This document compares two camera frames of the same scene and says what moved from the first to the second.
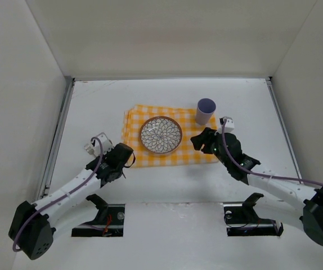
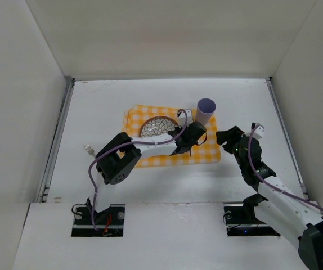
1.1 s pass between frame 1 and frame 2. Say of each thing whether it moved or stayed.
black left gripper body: moved
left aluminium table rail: stayed
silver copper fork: stayed
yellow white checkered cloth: stayed
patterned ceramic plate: stayed
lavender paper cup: stayed
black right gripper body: moved
